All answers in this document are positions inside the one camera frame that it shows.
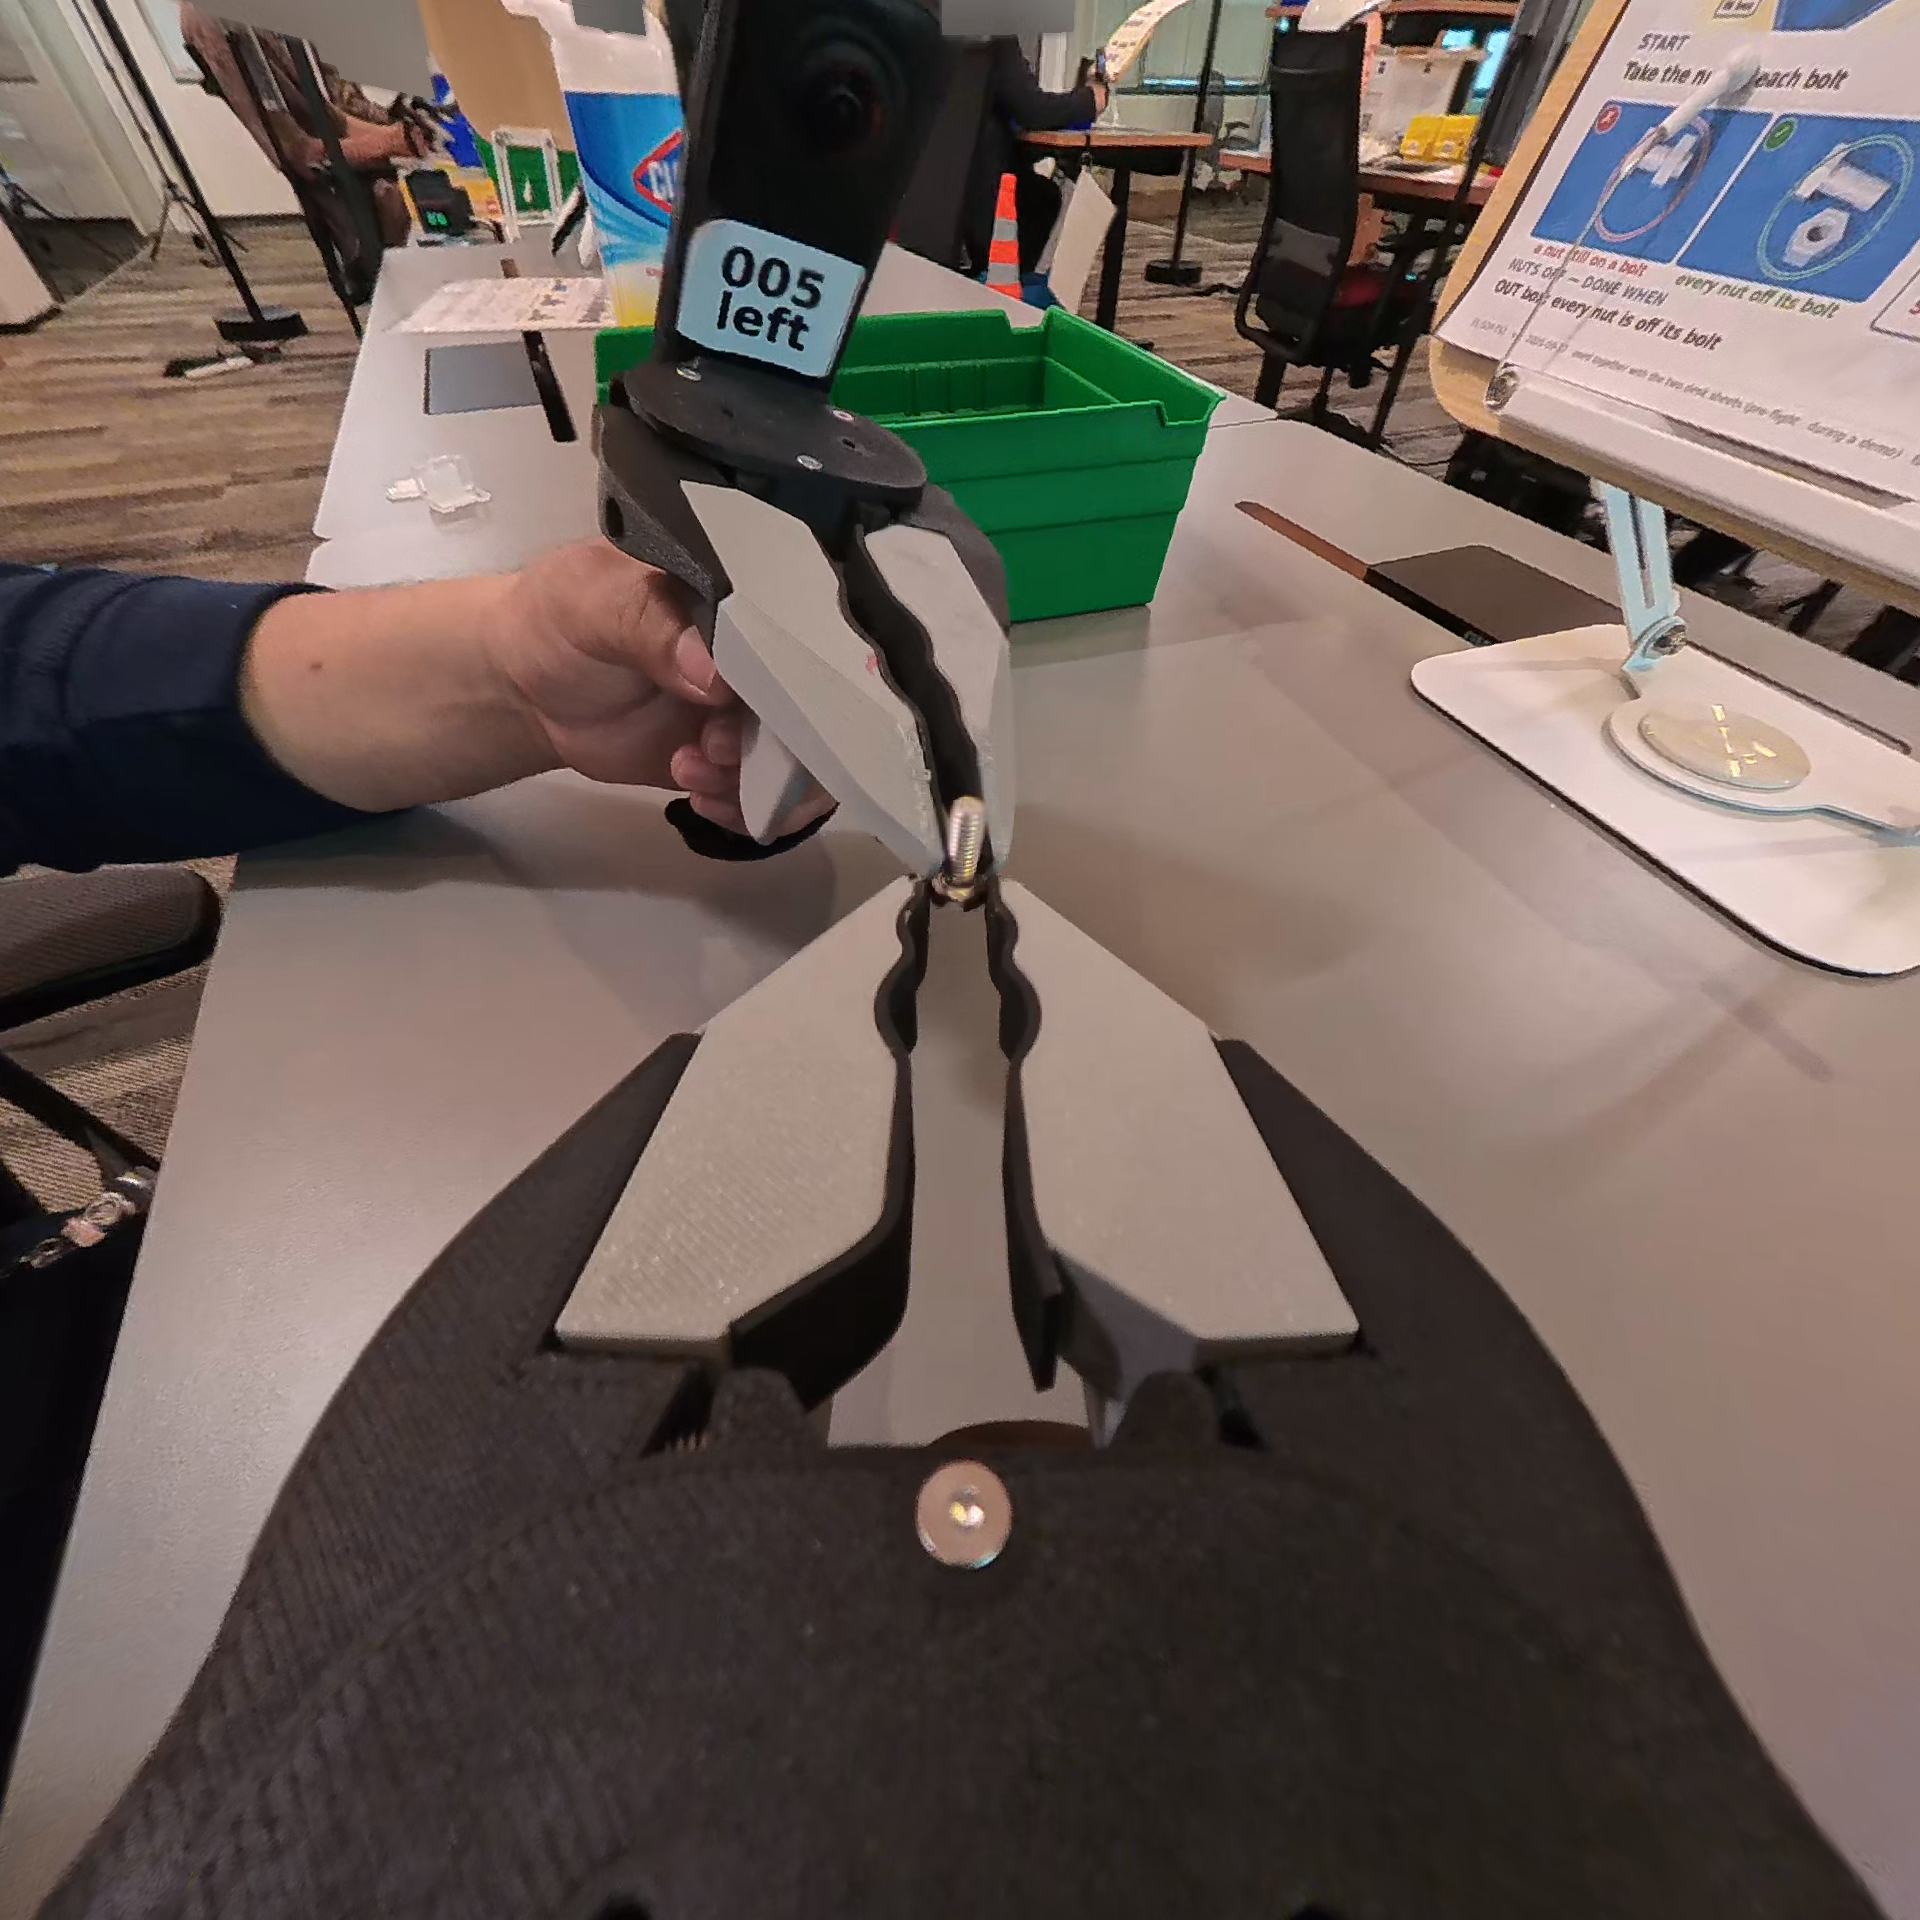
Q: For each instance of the small green sign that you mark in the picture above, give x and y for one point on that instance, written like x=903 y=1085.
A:
x=527 y=176

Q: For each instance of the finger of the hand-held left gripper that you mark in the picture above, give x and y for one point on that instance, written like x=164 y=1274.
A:
x=960 y=630
x=796 y=630

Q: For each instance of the clear plastic holder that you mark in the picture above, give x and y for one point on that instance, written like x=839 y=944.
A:
x=438 y=487

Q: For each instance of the black tripod stand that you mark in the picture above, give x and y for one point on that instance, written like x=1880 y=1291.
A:
x=194 y=194

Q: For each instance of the printed paper sheet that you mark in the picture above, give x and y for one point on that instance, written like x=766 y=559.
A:
x=493 y=308

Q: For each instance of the silver metal bolt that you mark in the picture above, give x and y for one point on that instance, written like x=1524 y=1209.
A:
x=966 y=833

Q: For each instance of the black office chair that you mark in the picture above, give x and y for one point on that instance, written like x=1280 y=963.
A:
x=1317 y=226

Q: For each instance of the person's left forearm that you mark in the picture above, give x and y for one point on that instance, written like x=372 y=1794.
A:
x=181 y=708

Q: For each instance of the yellow boxes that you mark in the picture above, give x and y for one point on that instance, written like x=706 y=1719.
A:
x=1433 y=139

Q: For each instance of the printed instruction sheet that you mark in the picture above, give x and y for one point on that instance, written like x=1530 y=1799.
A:
x=1726 y=226

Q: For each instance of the person's dark clothing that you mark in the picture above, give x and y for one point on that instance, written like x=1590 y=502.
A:
x=43 y=1427

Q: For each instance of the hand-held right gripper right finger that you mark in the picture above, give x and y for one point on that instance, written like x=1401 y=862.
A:
x=1185 y=1185

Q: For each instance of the white document stand wooden board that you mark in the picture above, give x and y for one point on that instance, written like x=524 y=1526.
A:
x=1726 y=811

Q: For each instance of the black device green display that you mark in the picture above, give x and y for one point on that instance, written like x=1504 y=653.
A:
x=433 y=210

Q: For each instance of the person's left hand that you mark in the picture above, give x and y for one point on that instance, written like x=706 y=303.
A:
x=616 y=674

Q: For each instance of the white disinfectant bottle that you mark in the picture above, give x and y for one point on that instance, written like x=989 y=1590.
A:
x=616 y=134

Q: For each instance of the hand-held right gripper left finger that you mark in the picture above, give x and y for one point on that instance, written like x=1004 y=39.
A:
x=753 y=1170

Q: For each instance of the white board panel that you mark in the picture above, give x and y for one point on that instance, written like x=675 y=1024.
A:
x=1083 y=241

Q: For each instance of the orange traffic cone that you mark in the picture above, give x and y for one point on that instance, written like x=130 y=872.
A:
x=1004 y=241

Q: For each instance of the green plastic bin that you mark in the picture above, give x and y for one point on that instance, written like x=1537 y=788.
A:
x=1111 y=482

